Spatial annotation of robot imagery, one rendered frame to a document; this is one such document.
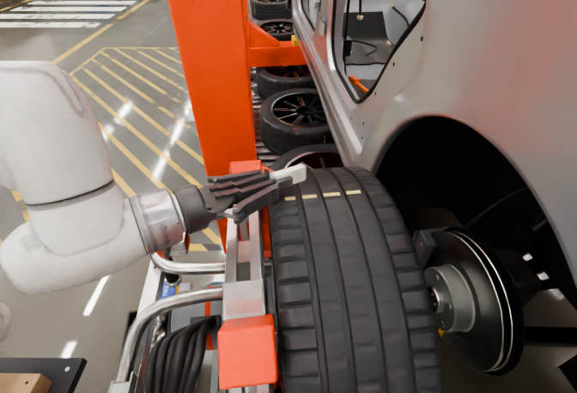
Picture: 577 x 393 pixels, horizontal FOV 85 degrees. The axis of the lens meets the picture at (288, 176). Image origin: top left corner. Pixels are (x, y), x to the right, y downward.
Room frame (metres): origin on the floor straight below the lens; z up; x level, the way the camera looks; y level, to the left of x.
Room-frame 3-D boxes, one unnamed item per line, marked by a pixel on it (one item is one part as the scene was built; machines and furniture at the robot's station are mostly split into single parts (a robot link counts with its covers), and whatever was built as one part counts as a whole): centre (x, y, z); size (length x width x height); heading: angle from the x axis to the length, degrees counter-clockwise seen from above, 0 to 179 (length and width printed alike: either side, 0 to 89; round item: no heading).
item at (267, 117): (2.00, -0.12, 0.39); 0.66 x 0.66 x 0.24
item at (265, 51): (2.80, 0.07, 0.69); 0.52 x 0.17 x 0.35; 96
